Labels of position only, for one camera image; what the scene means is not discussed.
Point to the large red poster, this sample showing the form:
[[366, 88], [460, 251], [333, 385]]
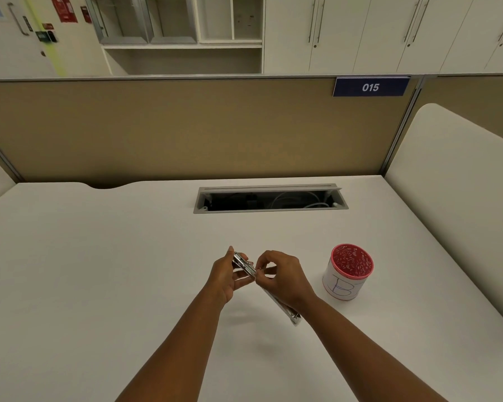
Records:
[[63, 8]]

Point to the person's right thumb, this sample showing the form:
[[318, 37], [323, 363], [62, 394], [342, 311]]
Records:
[[265, 273]]

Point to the person's left hand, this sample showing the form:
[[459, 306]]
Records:
[[220, 277]]

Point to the person's right forearm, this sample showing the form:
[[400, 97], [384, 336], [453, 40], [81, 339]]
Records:
[[360, 351]]

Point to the person's left thumb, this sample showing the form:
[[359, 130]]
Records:
[[229, 256]]

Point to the black and green card reader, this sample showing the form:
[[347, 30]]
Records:
[[46, 36]]

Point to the silver metal stapler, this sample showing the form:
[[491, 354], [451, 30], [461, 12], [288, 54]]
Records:
[[241, 260]]

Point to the white door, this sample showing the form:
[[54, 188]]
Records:
[[12, 54]]

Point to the white open shelf unit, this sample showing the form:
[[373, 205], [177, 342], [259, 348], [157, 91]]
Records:
[[184, 58]]

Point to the white double-door cabinet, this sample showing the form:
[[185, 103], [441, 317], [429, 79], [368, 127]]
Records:
[[385, 33], [482, 37], [293, 33]]

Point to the metal-framed glass cabinet door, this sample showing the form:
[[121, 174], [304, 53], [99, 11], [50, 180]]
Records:
[[169, 18]]

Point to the blue number sign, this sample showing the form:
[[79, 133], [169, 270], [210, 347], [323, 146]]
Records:
[[370, 87]]

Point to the small red poster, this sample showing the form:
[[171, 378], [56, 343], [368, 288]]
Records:
[[86, 14]]

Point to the yellow-green tape strip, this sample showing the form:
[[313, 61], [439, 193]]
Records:
[[46, 35]]

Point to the person's left forearm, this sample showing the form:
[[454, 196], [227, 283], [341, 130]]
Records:
[[180, 351]]

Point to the pink cup with white label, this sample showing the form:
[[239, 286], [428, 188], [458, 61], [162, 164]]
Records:
[[346, 277]]

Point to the person's right hand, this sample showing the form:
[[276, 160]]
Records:
[[288, 280]]

